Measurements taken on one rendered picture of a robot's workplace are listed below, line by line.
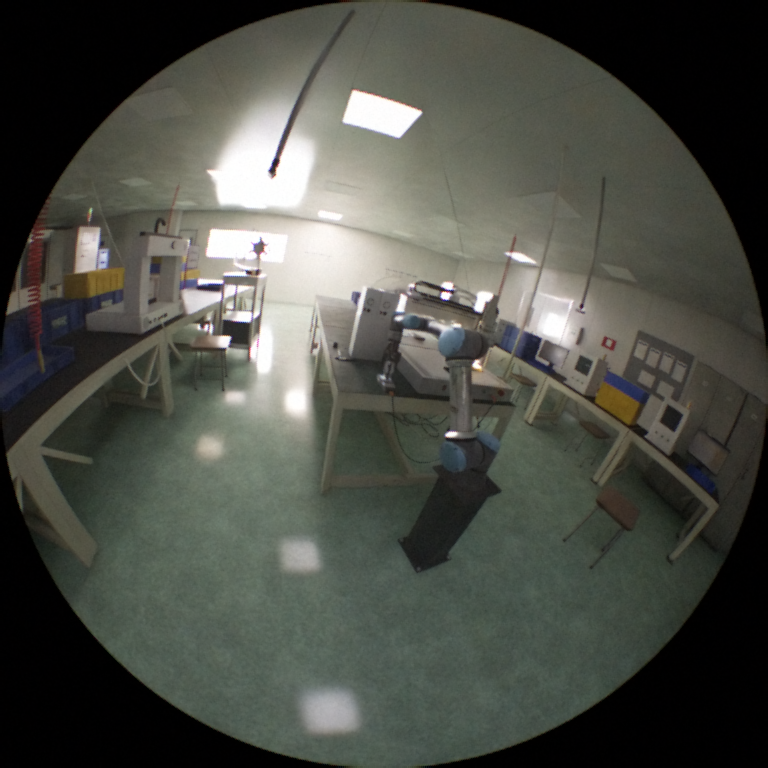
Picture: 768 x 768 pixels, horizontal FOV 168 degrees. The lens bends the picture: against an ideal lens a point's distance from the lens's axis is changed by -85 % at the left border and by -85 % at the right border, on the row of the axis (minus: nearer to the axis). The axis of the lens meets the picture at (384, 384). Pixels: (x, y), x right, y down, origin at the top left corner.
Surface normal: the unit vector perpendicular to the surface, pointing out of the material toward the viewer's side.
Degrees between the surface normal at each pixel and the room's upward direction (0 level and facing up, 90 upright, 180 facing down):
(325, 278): 90
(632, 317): 90
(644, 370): 90
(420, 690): 0
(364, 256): 90
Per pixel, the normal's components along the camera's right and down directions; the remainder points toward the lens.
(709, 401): -0.94, -0.10
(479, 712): 0.23, -0.90
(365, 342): 0.27, 0.43
